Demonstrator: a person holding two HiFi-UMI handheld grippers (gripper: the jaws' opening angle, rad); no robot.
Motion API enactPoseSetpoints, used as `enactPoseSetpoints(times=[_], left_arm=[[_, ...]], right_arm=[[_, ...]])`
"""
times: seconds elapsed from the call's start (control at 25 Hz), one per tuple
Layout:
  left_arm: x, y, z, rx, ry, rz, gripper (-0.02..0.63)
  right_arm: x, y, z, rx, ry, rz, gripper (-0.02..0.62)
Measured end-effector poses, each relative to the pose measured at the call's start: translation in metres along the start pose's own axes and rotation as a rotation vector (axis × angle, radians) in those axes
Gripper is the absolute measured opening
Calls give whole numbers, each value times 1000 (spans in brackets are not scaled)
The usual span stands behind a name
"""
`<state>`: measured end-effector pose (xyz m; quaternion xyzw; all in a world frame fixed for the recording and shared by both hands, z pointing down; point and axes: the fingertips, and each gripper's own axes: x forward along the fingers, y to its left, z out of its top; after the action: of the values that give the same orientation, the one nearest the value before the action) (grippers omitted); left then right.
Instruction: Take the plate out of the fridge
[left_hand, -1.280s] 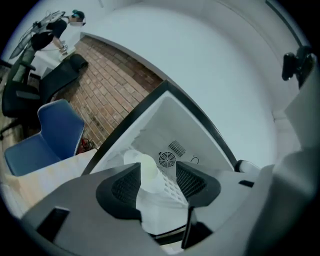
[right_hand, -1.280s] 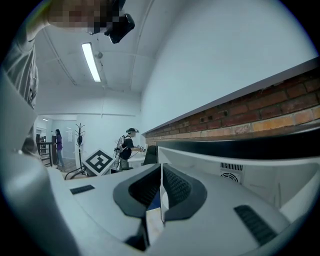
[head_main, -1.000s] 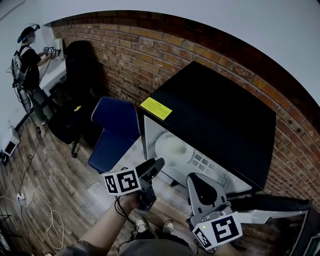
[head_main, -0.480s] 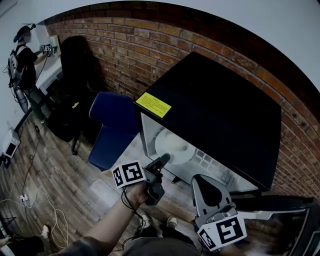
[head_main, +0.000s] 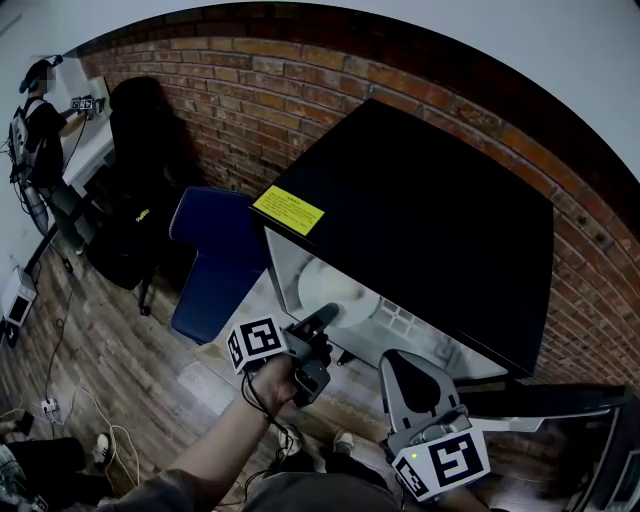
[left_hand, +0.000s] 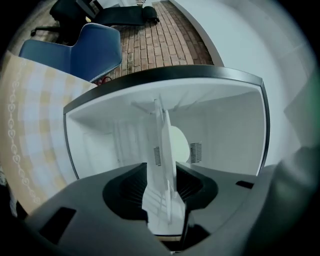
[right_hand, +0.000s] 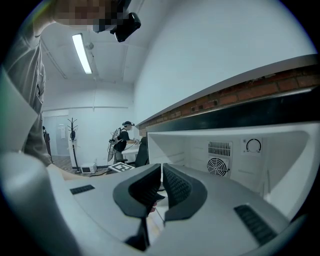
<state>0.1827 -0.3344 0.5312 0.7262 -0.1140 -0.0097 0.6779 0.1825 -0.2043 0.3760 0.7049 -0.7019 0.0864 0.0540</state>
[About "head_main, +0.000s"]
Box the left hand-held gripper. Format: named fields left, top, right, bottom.
left=226, top=302, right=342, bottom=410

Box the person's grey shirt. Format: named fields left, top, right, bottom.
left=97, top=467, right=401, bottom=512

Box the white round plate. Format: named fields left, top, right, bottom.
left=297, top=257, right=384, bottom=330

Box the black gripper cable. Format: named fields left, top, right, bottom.
left=240, top=369, right=302, bottom=506

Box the person's right shoe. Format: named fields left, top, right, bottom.
left=331, top=428, right=357, bottom=457

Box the white desk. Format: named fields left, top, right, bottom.
left=60, top=74, right=117, bottom=197

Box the person's left hand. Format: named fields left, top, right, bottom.
left=248, top=355, right=301, bottom=417

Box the person's right forearm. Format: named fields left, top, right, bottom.
left=434, top=485, right=504, bottom=512

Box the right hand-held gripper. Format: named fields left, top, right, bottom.
left=379, top=349, right=492, bottom=504

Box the person's left shoe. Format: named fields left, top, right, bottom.
left=277, top=423, right=303, bottom=454

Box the blue padded chair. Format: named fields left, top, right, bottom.
left=168, top=186, right=269, bottom=346

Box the black office chair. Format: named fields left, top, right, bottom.
left=86, top=76, right=204, bottom=317

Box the white wire shelf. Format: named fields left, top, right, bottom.
left=373, top=298, right=419, bottom=344

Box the yellow rectangular sticker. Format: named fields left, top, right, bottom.
left=251, top=184, right=326, bottom=238

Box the person's left forearm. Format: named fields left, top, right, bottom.
left=163, top=399, right=282, bottom=502

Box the black floor cable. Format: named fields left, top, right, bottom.
left=43, top=282, right=77, bottom=401

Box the white microwave oven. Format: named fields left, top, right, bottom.
left=1, top=266, right=40, bottom=330

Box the white upright board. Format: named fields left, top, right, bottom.
left=89, top=74, right=113, bottom=117

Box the white floor cable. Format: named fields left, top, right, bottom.
left=49, top=385, right=142, bottom=490

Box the black mini fridge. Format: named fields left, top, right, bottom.
left=248, top=98, right=640, bottom=512

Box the person's shoe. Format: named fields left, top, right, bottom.
left=331, top=428, right=357, bottom=457
left=277, top=423, right=303, bottom=454

